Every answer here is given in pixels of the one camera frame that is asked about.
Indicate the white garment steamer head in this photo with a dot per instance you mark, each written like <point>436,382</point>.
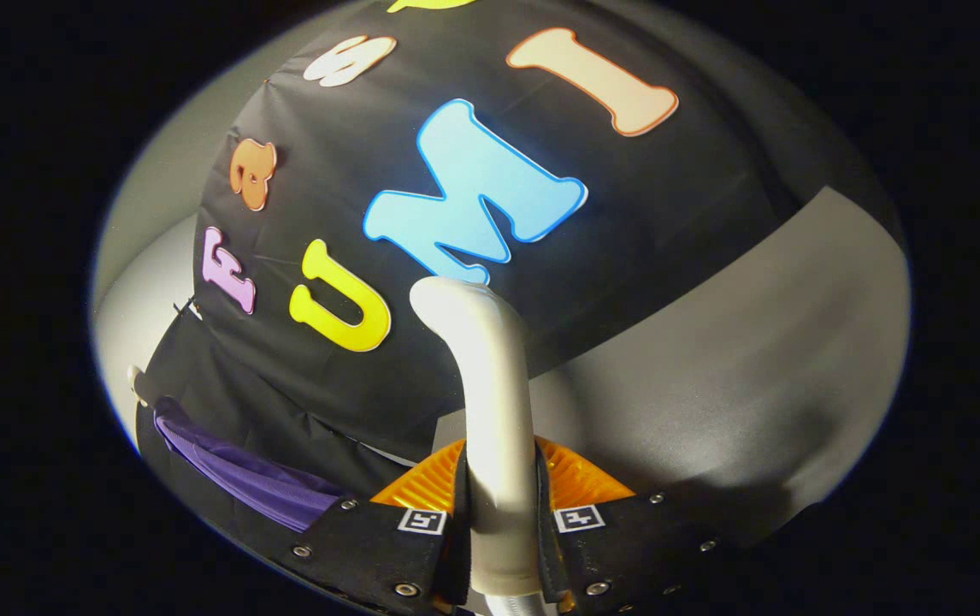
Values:
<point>494,411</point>

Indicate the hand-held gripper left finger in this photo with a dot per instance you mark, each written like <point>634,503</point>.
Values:
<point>454,556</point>

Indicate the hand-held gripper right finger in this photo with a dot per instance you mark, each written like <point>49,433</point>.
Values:
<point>548,556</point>

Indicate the grey cabinet with dark top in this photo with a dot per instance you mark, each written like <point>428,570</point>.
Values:
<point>755,359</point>

